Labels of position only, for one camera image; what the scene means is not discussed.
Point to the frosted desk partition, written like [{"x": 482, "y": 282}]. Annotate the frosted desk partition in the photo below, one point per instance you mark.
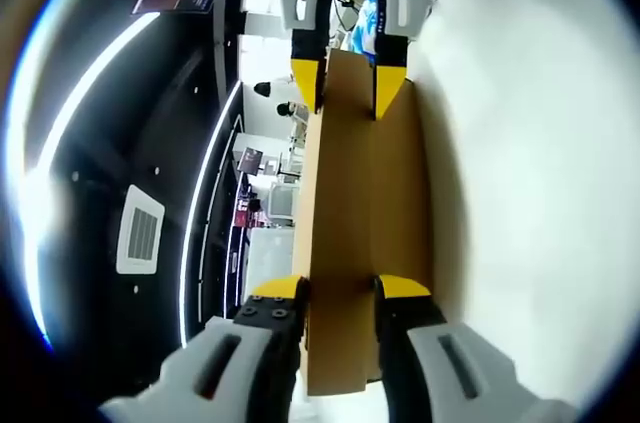
[{"x": 272, "y": 263}]

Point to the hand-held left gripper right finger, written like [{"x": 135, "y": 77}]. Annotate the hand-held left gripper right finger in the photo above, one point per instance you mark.
[{"x": 440, "y": 373}]

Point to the small dark hanging monitor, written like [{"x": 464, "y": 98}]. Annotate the small dark hanging monitor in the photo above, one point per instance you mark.
[{"x": 250, "y": 160}]

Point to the white ceiling light strip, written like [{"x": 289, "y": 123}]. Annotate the white ceiling light strip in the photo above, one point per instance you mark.
[
  {"x": 205, "y": 203},
  {"x": 45, "y": 168}
]

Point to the ceiling air vent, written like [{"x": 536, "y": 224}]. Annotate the ceiling air vent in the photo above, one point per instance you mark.
[{"x": 140, "y": 230}]

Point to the L'Oreal Men Expert box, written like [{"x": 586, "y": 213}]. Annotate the L'Oreal Men Expert box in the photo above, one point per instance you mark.
[{"x": 365, "y": 25}]

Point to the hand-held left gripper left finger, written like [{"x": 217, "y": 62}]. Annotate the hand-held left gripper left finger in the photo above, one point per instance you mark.
[{"x": 220, "y": 373}]

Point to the brown cardboard shoe box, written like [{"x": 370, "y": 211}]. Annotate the brown cardboard shoe box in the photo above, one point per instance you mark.
[{"x": 360, "y": 193}]

